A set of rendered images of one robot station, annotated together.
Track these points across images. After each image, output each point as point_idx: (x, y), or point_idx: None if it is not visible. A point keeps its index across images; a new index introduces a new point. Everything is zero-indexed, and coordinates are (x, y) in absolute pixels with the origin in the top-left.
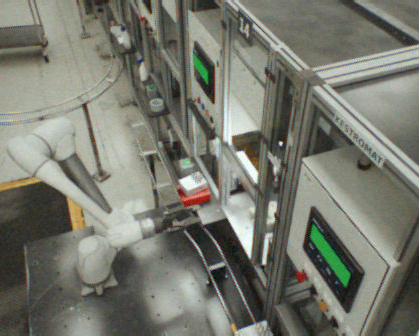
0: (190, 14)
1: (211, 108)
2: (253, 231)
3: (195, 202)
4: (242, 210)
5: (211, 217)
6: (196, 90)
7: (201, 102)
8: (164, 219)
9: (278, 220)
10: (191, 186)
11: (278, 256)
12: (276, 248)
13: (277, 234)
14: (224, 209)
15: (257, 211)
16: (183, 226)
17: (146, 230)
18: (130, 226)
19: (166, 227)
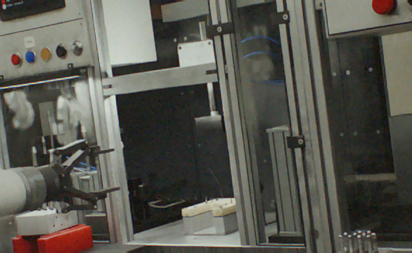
0: None
1: (55, 29)
2: (231, 151)
3: (67, 247)
4: (166, 235)
5: (116, 251)
6: (3, 50)
7: (22, 57)
8: (55, 164)
9: (286, 14)
10: (50, 212)
11: (311, 100)
12: (300, 89)
13: (292, 53)
14: (131, 243)
15: (230, 82)
16: (91, 196)
17: (29, 176)
18: None
19: (62, 186)
